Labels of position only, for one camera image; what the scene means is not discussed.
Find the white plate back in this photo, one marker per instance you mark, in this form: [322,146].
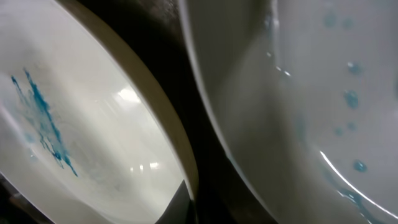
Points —
[303,98]

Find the white plate stained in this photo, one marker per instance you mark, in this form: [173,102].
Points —
[87,133]

